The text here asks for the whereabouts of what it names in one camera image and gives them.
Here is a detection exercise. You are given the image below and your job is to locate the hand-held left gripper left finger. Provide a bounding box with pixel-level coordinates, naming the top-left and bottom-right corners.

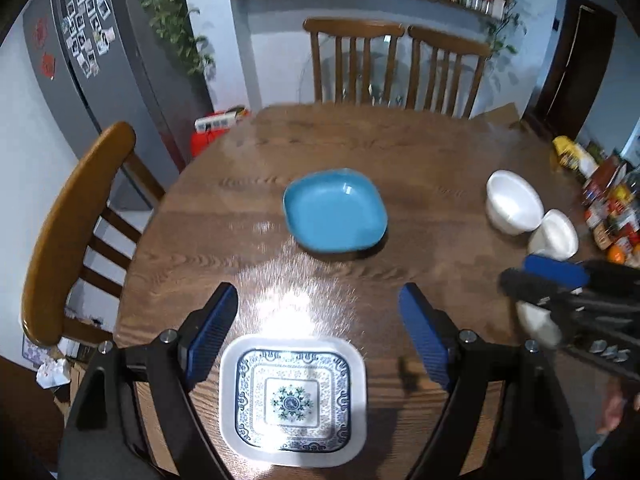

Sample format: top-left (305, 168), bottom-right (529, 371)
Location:
top-left (59, 282), bottom-right (239, 480)

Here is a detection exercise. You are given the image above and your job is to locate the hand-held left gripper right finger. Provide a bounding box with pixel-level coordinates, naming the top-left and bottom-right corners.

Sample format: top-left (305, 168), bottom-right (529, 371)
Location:
top-left (398, 282), bottom-right (584, 480)

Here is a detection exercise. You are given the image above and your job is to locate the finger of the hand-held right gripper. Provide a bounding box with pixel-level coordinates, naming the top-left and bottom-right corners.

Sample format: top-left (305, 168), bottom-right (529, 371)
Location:
top-left (523, 254), bottom-right (640, 295)
top-left (501, 268), bottom-right (640, 322)

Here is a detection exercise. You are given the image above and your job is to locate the medium white bowl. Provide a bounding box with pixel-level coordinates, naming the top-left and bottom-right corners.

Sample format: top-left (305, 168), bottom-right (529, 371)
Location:
top-left (527, 208), bottom-right (580, 261)

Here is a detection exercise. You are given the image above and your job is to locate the small white bowl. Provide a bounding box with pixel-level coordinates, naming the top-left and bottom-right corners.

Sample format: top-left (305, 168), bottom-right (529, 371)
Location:
top-left (516, 302), bottom-right (563, 349)

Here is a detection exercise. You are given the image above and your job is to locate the large white bowl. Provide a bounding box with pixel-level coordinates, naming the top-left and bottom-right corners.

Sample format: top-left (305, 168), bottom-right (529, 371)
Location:
top-left (486, 170), bottom-right (545, 236)

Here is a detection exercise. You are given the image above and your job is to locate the patterned white square plate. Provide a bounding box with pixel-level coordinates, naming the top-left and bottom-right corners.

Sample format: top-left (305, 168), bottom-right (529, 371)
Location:
top-left (219, 334), bottom-right (368, 470)

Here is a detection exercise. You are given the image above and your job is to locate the blue square plate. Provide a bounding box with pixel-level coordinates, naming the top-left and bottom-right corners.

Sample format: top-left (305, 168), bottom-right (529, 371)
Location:
top-left (282, 167), bottom-right (390, 255)

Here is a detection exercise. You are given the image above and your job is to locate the person's right hand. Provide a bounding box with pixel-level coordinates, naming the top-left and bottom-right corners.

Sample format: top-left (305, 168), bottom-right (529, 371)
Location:
top-left (597, 382), bottom-right (640, 436)

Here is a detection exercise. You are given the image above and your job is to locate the yellow snack packet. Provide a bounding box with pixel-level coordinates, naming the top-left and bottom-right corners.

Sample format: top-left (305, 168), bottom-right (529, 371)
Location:
top-left (551, 136), bottom-right (599, 179)

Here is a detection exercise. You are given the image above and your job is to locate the crumpled white paper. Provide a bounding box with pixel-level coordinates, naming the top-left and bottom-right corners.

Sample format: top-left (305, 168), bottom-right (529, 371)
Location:
top-left (37, 357), bottom-right (74, 391)

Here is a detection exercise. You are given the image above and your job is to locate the brown cardboard sheet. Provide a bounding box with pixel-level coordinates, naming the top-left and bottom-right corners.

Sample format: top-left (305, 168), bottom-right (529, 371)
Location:
top-left (472, 102), bottom-right (524, 132)

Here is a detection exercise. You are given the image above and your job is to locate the red box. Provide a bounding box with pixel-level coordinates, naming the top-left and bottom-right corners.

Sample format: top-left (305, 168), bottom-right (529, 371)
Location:
top-left (190, 130), bottom-right (221, 158)

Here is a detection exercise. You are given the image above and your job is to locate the wooden chair with curved back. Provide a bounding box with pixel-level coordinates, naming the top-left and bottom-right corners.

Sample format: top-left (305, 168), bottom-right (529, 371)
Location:
top-left (21, 121), bottom-right (166, 348)

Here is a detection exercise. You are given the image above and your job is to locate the dark wooden door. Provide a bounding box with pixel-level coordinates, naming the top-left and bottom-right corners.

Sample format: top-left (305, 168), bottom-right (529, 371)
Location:
top-left (537, 0), bottom-right (618, 141)

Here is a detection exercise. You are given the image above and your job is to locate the white and red toy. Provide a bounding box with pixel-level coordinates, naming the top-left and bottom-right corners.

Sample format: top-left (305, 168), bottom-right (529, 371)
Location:
top-left (194, 106), bottom-right (251, 134)

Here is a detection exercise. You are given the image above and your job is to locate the grey refrigerator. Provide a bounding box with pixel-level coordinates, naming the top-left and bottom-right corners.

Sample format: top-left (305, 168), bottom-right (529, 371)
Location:
top-left (22, 0), bottom-right (216, 211)

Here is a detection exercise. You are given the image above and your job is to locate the climbing green plant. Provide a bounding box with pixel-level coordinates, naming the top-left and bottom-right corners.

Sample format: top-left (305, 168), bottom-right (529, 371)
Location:
top-left (485, 0), bottom-right (527, 92)

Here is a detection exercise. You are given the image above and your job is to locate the wooden slat-back chair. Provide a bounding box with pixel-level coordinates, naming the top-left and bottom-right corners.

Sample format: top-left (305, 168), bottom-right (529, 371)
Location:
top-left (302, 17), bottom-right (406, 108)
top-left (407, 25), bottom-right (493, 120)

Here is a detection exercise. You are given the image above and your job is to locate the trailing green plant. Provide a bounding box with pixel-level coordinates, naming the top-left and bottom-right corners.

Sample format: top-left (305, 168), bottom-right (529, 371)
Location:
top-left (132, 0), bottom-right (218, 78)

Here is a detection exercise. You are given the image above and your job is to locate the cluster of fridge photo magnets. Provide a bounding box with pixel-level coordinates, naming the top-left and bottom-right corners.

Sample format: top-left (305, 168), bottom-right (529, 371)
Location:
top-left (60, 0), bottom-right (117, 80)

